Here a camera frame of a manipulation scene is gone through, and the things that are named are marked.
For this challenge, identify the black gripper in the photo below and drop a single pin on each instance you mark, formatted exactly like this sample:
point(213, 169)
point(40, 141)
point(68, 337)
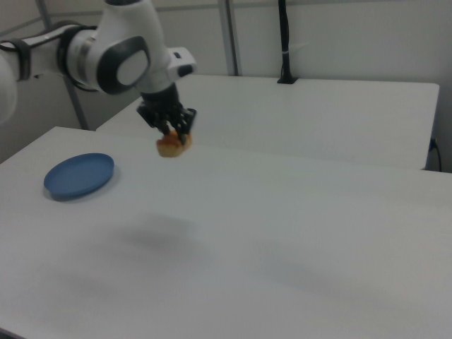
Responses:
point(166, 106)

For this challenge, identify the golden brown bread roll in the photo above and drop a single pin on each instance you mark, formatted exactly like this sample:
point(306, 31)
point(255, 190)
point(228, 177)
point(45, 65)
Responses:
point(169, 148)

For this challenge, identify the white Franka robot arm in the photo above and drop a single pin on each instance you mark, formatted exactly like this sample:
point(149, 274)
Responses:
point(116, 46)

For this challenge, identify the blue round plate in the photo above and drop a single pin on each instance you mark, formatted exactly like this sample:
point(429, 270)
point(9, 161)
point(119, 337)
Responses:
point(77, 174)

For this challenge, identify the black pole with clamp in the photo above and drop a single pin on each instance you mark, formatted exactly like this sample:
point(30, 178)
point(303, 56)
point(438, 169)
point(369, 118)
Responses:
point(284, 35)

